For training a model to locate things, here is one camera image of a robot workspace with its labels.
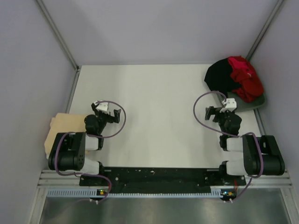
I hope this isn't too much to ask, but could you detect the dark red t shirt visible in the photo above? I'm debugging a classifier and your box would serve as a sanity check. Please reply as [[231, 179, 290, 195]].
[[230, 67, 264, 103]]

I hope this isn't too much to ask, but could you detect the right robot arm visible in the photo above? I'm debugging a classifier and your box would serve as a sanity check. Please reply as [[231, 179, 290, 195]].
[[205, 106, 285, 185]]

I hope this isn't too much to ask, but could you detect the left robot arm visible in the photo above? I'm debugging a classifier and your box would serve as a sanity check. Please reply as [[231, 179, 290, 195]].
[[48, 101, 126, 185]]

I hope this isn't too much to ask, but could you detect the grey plastic tray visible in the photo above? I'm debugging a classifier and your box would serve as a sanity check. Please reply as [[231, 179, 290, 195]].
[[216, 91, 266, 112]]

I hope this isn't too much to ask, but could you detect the black t shirt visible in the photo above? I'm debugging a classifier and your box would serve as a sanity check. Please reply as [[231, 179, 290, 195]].
[[204, 58, 238, 95]]

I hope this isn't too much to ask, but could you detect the folded beige t shirt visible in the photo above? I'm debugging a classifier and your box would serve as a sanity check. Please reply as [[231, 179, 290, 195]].
[[44, 113, 86, 159]]

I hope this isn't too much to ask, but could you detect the bright red t shirt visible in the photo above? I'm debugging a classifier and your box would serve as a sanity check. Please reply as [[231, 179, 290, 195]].
[[228, 56, 249, 71]]

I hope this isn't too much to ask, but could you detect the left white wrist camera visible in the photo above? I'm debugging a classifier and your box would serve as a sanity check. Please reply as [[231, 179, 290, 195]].
[[93, 101, 109, 112]]

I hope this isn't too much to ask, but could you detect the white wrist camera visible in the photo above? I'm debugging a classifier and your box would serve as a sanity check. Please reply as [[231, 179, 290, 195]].
[[221, 98, 237, 111], [93, 101, 109, 112]]

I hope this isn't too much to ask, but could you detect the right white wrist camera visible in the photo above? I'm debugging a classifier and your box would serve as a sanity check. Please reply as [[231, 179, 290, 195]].
[[221, 98, 237, 111]]

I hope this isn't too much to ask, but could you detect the right aluminium corner post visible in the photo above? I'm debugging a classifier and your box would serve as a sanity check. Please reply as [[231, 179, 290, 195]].
[[246, 0, 286, 61]]

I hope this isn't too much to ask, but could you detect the aluminium corner post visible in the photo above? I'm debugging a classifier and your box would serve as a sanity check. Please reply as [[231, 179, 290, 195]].
[[35, 0, 80, 70], [246, 0, 286, 61]]

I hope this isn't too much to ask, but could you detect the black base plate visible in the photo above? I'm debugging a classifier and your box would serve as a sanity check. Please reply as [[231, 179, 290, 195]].
[[79, 166, 247, 194]]

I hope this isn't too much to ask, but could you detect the grey slotted cable duct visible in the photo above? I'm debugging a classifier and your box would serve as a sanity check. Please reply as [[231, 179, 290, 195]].
[[47, 189, 234, 199]]

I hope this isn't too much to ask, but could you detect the aluminium front rail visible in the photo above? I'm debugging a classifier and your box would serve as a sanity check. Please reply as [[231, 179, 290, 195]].
[[37, 169, 292, 189]]

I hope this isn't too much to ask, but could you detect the left aluminium corner post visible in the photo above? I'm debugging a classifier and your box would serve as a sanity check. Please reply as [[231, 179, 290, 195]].
[[35, 0, 80, 70]]

